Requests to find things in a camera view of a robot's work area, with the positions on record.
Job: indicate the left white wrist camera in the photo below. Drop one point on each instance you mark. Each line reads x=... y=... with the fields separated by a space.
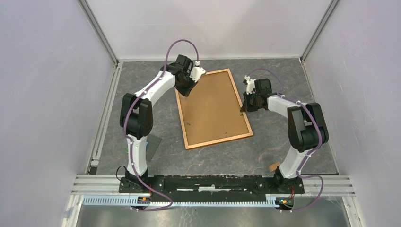
x=197 y=72

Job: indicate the grey building baseplate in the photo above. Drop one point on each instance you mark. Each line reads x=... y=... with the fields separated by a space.
x=152 y=145

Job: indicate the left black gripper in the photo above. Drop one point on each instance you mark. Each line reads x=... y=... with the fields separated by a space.
x=186 y=92

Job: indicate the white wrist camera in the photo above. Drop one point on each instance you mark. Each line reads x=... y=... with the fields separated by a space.
x=197 y=72
x=250 y=84

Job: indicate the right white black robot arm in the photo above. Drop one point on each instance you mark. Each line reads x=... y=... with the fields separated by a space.
x=307 y=129

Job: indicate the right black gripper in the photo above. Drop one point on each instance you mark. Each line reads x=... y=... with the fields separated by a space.
x=246 y=107

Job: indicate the small cardboard block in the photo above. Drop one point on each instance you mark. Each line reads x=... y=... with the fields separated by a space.
x=273 y=167

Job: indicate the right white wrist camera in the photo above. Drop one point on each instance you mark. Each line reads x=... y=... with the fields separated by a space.
x=250 y=84

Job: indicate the slotted cable duct rail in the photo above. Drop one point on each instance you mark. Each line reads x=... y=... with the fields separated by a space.
x=109 y=200

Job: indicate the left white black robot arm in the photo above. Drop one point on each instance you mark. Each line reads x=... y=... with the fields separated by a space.
x=136 y=116

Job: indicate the wooden picture frame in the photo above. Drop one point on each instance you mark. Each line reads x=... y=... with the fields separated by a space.
x=211 y=113

